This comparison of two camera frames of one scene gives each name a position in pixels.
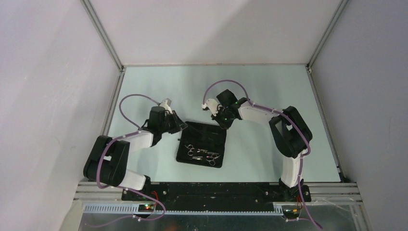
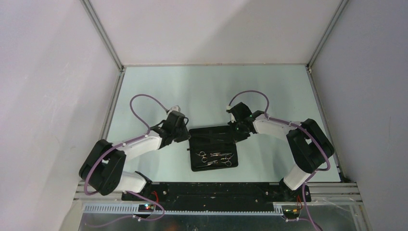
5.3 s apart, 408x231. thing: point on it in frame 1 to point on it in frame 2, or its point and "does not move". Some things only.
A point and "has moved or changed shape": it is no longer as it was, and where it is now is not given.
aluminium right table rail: x=325 y=121 does not move
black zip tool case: x=202 y=144 has moved or changed shape
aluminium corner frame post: x=342 y=5 does not move
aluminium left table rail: x=111 y=107 does not move
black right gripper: x=224 y=125 to x=236 y=137
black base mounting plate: x=216 y=196 does not move
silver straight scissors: x=211 y=162 to x=227 y=162
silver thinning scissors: x=191 y=152 to x=205 y=155
